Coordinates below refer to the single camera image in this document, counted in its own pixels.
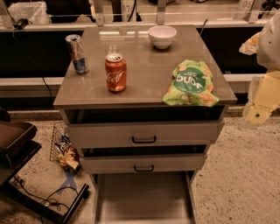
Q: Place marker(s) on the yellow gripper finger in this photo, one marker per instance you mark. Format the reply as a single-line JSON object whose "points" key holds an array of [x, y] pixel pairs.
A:
{"points": [[263, 98]]}

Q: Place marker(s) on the orange coke can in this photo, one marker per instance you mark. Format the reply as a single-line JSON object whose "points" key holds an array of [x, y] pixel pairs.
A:
{"points": [[116, 72]]}

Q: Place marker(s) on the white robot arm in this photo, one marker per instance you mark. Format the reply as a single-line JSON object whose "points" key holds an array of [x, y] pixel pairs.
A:
{"points": [[266, 45]]}

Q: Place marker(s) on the grey drawer cabinet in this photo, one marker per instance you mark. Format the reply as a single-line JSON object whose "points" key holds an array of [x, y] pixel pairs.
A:
{"points": [[86, 99]]}

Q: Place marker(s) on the open bottom drawer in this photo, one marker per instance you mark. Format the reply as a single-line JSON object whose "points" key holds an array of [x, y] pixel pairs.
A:
{"points": [[144, 198]]}

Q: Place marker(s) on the silver blue energy drink can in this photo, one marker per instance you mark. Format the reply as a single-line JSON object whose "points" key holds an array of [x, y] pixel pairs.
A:
{"points": [[75, 48]]}

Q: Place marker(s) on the green chip bag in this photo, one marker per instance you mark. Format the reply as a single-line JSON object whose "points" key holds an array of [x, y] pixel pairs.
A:
{"points": [[192, 85]]}

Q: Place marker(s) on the white ceramic bowl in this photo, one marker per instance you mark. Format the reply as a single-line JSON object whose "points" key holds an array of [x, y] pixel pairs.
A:
{"points": [[162, 36]]}

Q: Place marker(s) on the blue snack bag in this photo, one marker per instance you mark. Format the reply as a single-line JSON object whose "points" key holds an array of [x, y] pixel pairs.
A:
{"points": [[63, 144]]}

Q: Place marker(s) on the yellow crumpled snack bag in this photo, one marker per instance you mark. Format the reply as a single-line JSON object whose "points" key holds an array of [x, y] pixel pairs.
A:
{"points": [[69, 158]]}

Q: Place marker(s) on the top drawer with black handle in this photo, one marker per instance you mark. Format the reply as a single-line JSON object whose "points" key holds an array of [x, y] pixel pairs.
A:
{"points": [[140, 134]]}

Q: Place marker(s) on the drawer with black handle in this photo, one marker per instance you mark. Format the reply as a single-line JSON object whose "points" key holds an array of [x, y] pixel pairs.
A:
{"points": [[144, 163], [140, 134]]}

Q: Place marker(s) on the middle drawer with black handle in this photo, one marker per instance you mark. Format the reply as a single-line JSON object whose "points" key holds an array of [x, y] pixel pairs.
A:
{"points": [[144, 163]]}

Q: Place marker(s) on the wire basket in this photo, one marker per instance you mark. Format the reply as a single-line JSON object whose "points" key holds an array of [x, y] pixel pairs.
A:
{"points": [[57, 132]]}

